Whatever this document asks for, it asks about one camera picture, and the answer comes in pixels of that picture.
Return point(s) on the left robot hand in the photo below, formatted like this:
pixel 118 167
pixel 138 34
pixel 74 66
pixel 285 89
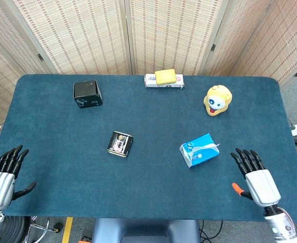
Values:
pixel 0 182

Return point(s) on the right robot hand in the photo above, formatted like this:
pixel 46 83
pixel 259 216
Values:
pixel 260 183

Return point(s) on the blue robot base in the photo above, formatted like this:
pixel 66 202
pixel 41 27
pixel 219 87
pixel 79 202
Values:
pixel 145 231

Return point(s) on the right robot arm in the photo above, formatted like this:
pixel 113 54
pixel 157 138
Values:
pixel 282 224

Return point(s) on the blue tissue pack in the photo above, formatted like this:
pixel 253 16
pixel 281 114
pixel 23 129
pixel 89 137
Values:
pixel 199 150

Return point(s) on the chrome stool base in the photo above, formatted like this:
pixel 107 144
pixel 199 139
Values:
pixel 40 225

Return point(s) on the yellow cartoon figure toy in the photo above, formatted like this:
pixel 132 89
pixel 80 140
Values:
pixel 217 100

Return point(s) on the black open box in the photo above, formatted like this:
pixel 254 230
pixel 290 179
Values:
pixel 87 94

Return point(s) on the black tin can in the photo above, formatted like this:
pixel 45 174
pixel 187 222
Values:
pixel 120 144

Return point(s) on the blue table mat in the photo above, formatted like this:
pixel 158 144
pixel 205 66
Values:
pixel 138 141

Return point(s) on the white toothpaste box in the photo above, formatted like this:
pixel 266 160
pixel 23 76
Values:
pixel 163 81

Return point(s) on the yellow sponge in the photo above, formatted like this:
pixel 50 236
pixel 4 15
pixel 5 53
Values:
pixel 165 76

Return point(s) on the bamboo folding screen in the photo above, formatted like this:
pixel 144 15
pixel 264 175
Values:
pixel 148 35

